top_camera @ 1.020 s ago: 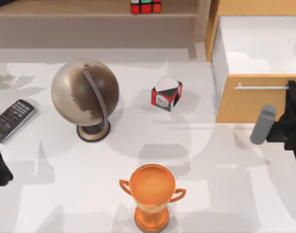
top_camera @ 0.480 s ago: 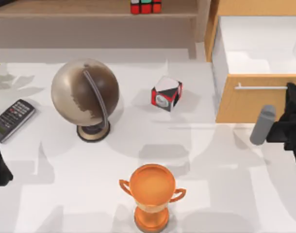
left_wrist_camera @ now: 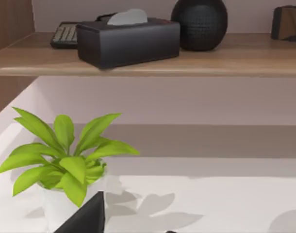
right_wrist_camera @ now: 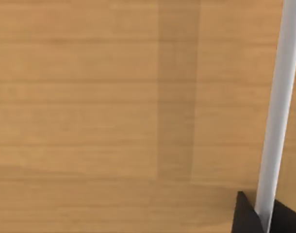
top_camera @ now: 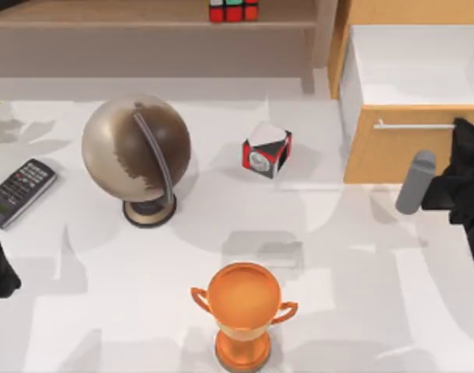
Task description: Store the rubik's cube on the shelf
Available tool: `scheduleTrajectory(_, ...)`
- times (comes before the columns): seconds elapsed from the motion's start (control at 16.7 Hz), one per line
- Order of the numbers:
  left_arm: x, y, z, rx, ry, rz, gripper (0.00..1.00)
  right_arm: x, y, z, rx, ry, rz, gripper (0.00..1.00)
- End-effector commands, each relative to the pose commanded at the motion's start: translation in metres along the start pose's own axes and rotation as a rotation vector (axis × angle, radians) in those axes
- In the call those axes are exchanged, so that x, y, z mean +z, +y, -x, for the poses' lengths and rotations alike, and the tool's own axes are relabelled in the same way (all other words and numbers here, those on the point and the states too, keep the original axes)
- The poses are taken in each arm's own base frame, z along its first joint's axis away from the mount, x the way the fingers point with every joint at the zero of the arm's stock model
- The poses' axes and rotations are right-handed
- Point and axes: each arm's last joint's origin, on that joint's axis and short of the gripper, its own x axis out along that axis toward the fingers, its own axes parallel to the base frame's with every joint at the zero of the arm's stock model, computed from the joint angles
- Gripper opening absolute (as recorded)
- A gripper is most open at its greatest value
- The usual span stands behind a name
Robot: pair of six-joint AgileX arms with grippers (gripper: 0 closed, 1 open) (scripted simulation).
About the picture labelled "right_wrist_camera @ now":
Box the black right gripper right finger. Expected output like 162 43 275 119
269 199 296 233

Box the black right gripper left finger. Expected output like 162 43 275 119
231 191 269 233

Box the long metal handle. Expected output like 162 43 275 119
255 0 296 233

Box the wooden door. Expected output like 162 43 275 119
0 0 296 233

